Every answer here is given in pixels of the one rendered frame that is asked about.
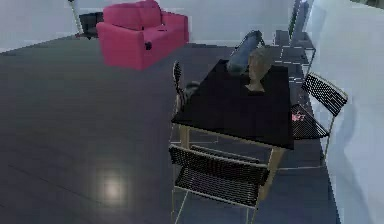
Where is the white floor lamp pole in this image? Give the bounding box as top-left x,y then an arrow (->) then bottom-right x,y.
68,0 -> 84,37

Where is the dark shelf unit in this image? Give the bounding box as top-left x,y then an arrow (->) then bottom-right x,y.
274,0 -> 317,84

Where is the black mesh chair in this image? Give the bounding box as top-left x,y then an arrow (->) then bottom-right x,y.
168,143 -> 271,224
290,71 -> 349,166
171,60 -> 201,116
235,29 -> 267,54

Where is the black table with wooden legs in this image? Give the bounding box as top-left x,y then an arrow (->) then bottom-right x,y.
171,59 -> 295,201

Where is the red sofa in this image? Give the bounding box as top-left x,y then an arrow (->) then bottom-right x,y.
95,0 -> 190,71

